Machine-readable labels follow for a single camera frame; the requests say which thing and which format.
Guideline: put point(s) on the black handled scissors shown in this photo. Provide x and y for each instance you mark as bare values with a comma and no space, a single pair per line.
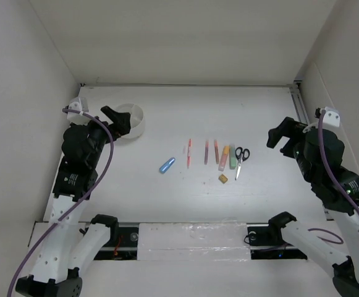
242,154

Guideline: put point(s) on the green highlighter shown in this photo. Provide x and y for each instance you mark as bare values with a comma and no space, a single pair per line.
232,157

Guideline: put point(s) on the white round divided container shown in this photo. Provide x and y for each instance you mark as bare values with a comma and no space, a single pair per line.
137,119

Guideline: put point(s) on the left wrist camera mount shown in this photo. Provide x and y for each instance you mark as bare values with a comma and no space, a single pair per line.
78,106

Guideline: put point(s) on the blue transparent capped item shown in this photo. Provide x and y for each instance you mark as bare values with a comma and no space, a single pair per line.
167,165

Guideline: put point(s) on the brown highlighter pen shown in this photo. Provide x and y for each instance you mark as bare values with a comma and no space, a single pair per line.
216,151

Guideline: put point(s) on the small yellow eraser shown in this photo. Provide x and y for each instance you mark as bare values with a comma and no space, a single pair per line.
223,178

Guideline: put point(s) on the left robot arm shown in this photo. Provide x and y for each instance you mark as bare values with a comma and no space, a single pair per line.
56,263

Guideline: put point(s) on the white front panel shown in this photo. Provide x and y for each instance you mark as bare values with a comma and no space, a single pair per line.
201,242

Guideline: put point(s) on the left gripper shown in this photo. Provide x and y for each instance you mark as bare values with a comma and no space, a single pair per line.
120,125

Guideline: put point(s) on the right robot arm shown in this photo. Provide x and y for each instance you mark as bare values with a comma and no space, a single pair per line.
318,153

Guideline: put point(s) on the aluminium rail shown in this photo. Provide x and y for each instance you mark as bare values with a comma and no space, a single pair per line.
298,102

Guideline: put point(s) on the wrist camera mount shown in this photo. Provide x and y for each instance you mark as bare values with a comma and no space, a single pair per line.
78,106
328,116

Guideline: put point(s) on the red and white pen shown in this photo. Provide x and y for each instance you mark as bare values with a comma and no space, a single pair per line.
189,149

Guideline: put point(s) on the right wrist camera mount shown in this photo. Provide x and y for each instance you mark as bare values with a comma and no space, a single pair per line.
328,116

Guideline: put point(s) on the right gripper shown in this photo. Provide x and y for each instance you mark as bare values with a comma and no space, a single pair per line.
289,127

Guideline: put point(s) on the orange pink highlighter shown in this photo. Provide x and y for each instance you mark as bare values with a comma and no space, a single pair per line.
223,159

